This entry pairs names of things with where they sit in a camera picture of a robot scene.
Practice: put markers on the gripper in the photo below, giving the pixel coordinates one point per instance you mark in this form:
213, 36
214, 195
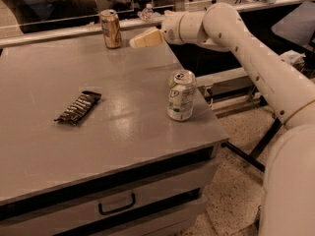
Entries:
170, 29

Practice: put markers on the orange soda can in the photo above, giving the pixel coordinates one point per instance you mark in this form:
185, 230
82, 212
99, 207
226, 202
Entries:
110, 28

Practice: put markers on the clear plastic water bottle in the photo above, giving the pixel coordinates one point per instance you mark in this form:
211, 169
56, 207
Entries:
147, 14

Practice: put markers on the grey drawer with black handle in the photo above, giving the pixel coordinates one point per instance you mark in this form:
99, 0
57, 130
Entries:
161, 205

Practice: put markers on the seated person in blue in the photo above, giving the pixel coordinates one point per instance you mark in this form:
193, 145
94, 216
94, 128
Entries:
43, 15

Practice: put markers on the green white soda can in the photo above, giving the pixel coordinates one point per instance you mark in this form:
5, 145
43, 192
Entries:
182, 87

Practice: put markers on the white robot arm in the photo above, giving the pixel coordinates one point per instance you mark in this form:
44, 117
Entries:
288, 202

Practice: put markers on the white tissue packet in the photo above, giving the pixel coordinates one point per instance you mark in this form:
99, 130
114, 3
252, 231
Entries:
293, 58

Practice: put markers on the dark chocolate rxbar wrapper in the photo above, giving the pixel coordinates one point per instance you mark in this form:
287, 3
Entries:
79, 108

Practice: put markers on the black metal stand frame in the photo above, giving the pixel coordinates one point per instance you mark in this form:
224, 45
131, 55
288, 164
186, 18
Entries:
251, 157

